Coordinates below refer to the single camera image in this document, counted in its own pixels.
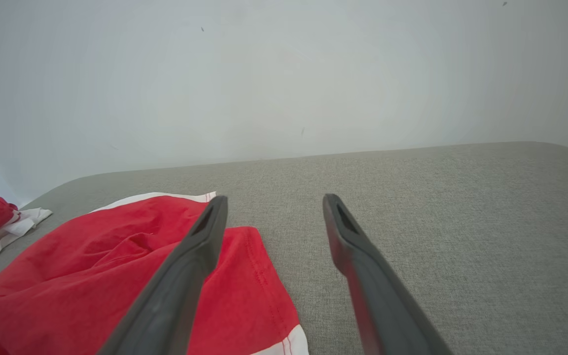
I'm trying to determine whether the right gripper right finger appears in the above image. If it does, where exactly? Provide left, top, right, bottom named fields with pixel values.
left=322, top=193, right=455, bottom=355

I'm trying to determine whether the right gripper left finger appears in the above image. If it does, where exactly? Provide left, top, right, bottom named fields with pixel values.
left=98, top=195, right=229, bottom=355

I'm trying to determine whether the red shorts white hem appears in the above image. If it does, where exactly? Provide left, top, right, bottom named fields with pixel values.
left=0, top=191, right=310, bottom=355

